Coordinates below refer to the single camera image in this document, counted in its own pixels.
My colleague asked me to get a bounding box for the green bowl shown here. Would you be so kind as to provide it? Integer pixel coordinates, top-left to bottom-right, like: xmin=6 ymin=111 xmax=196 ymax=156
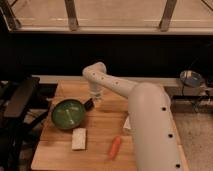
xmin=51 ymin=99 xmax=86 ymax=130

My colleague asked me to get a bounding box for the blue round dish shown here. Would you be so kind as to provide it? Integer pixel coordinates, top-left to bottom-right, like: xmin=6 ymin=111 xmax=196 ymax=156
xmin=180 ymin=70 xmax=203 ymax=88

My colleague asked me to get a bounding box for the orange carrot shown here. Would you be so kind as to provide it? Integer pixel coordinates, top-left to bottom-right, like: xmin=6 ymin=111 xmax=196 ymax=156
xmin=108 ymin=136 xmax=122 ymax=160

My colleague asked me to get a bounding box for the white sponge block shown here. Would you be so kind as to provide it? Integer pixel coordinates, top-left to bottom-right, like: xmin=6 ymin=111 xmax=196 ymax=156
xmin=72 ymin=128 xmax=86 ymax=150

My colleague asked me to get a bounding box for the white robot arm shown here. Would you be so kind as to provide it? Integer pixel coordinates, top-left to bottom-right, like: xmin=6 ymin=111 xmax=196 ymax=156
xmin=82 ymin=62 xmax=184 ymax=171

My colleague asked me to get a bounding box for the white tube bottle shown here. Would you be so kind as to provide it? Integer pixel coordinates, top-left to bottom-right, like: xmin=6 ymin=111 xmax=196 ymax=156
xmin=123 ymin=116 xmax=131 ymax=133

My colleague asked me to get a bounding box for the black eraser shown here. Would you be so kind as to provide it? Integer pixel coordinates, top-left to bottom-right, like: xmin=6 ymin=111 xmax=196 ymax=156
xmin=84 ymin=98 xmax=94 ymax=110

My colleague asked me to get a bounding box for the black chair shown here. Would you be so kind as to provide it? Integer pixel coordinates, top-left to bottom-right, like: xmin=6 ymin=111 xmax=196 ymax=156
xmin=0 ymin=77 xmax=48 ymax=171

